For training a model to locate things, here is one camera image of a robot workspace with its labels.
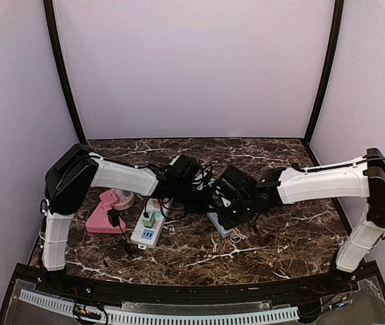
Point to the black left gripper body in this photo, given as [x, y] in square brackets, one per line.
[189, 201]

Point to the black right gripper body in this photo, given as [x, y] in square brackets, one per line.
[242, 212]

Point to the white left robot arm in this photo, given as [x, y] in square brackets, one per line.
[79, 170]

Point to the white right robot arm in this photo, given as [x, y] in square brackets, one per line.
[362, 178]

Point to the green adapter plug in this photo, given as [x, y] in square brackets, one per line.
[148, 218]

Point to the pink round power socket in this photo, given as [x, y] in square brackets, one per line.
[125, 199]

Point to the light blue power strip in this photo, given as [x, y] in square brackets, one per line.
[213, 217]

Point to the white long power strip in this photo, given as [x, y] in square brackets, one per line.
[148, 237]

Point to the pink cube adapter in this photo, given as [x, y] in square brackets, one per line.
[109, 198]

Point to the pink triangular power strip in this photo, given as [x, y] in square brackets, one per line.
[99, 221]

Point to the black charger with cable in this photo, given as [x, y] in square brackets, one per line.
[114, 218]

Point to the white slotted cable duct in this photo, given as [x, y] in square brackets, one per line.
[146, 313]

